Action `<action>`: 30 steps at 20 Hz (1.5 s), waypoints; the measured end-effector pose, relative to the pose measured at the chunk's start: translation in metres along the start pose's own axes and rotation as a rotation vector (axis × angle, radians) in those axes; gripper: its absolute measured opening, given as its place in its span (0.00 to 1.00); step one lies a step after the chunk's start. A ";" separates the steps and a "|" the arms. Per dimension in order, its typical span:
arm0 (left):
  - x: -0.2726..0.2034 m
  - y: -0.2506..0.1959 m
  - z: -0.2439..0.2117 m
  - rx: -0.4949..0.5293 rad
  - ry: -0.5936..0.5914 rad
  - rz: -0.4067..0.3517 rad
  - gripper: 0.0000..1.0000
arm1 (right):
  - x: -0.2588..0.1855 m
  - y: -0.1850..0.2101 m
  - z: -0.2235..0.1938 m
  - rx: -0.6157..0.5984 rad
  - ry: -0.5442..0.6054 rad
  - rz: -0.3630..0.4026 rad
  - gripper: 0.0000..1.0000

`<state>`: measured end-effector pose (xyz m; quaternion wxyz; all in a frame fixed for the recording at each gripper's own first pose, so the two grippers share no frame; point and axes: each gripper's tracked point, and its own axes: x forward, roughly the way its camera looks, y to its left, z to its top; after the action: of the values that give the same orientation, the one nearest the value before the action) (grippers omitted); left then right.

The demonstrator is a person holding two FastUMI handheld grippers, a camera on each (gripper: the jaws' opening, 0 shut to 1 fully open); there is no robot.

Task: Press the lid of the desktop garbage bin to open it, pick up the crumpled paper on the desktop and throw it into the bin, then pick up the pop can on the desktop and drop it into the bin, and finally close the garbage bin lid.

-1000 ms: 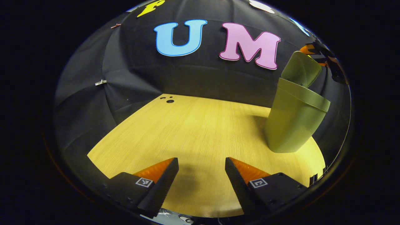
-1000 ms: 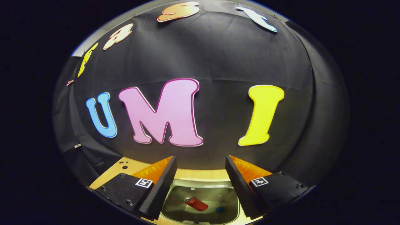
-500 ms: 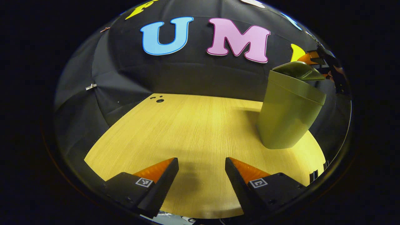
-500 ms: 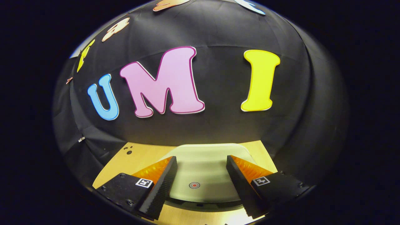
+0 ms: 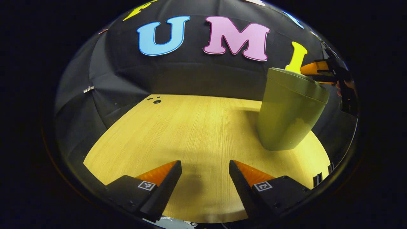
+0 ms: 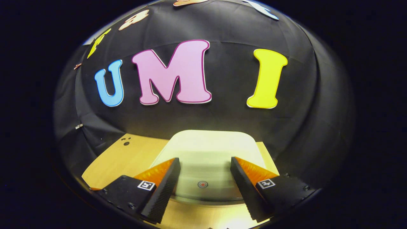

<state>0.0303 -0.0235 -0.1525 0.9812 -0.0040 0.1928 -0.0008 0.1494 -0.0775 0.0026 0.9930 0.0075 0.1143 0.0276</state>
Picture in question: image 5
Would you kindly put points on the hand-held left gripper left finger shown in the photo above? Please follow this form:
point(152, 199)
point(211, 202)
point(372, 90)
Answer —
point(168, 186)

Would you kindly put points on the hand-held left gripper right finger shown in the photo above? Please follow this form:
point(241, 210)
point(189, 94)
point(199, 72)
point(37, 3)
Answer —
point(241, 187)

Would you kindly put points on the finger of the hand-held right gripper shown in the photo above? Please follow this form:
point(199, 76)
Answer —
point(313, 68)

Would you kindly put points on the green desktop garbage bin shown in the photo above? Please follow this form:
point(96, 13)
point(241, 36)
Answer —
point(289, 111)

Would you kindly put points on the wooden desktop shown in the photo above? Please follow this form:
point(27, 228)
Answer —
point(197, 127)

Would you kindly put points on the black backdrop cloth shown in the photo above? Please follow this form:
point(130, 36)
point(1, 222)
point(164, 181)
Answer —
point(203, 76)

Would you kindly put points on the silver metal clip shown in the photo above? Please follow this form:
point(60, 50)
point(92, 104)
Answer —
point(88, 89)

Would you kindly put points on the copper metal clip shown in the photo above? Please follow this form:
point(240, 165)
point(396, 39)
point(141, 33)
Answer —
point(102, 31)

